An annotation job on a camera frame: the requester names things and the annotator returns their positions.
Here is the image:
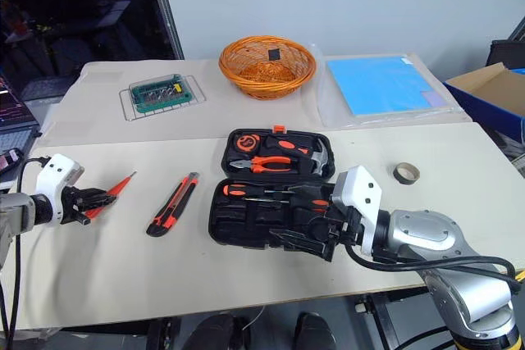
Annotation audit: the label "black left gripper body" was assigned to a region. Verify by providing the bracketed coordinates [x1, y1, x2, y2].
[60, 185, 94, 226]

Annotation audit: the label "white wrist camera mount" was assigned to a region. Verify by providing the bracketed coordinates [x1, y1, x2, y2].
[329, 165, 383, 257]
[34, 153, 85, 229]

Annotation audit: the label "grey tape roll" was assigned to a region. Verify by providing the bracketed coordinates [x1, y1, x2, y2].
[392, 161, 422, 184]

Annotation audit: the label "blue paper pack in plastic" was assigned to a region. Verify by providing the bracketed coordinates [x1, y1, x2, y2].
[314, 52, 468, 129]

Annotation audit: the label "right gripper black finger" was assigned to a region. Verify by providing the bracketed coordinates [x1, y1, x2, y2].
[267, 228, 327, 256]
[286, 184, 332, 208]

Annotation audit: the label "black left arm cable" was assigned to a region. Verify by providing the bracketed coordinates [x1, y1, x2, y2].
[0, 155, 51, 345]

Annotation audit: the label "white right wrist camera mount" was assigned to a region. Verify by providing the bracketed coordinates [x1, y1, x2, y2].
[329, 165, 383, 257]

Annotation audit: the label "orange wicker basket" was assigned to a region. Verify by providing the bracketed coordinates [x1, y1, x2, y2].
[217, 34, 318, 102]

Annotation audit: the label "orange handled pliers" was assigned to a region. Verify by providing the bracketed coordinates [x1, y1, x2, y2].
[229, 154, 294, 174]

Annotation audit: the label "open laptop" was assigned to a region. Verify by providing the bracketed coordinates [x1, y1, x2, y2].
[0, 74, 43, 155]

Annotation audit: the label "black plastic tool case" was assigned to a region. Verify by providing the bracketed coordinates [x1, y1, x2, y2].
[208, 124, 338, 252]

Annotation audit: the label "claw hammer orange black handle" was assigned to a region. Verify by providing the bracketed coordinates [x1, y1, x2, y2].
[262, 135, 331, 175]

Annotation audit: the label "black chair back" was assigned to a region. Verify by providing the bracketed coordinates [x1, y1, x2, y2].
[487, 39, 525, 69]

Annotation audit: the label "dark slanted metal frame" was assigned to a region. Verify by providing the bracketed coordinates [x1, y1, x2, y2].
[507, 16, 525, 42]

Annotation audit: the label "orange test pen screwdriver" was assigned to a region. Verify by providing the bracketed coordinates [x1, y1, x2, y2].
[83, 170, 138, 220]

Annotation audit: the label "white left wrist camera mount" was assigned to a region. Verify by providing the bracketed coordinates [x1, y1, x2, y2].
[34, 153, 85, 229]

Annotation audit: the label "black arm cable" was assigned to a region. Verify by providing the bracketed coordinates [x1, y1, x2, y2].
[343, 242, 523, 294]
[0, 155, 51, 345]

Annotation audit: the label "green screwdriver bit box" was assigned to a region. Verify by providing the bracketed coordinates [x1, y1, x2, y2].
[128, 73, 194, 116]

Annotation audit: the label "blue cardboard box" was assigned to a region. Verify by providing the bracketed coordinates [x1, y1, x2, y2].
[442, 61, 525, 143]

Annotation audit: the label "dark rounded shape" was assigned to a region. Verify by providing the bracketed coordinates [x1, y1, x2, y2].
[292, 311, 338, 350]
[191, 311, 252, 350]

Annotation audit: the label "black orange thin screwdriver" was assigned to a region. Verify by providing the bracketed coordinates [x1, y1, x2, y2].
[241, 197, 331, 211]

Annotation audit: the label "aluminium frame post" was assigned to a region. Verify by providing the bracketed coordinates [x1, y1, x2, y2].
[144, 0, 185, 61]

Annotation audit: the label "small dark handheld device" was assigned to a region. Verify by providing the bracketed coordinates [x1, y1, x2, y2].
[0, 148, 25, 175]

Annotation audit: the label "orange black utility knife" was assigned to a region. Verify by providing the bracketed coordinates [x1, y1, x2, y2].
[145, 171, 201, 239]

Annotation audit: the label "black orange tape measure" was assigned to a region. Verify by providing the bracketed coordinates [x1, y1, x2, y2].
[235, 133, 261, 154]

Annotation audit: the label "orange black long screwdriver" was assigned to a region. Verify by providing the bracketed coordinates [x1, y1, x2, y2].
[221, 183, 297, 198]

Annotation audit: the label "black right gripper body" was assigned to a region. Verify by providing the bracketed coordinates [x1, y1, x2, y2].
[306, 201, 365, 264]

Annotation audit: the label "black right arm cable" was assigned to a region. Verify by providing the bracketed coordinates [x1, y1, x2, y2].
[343, 242, 523, 294]

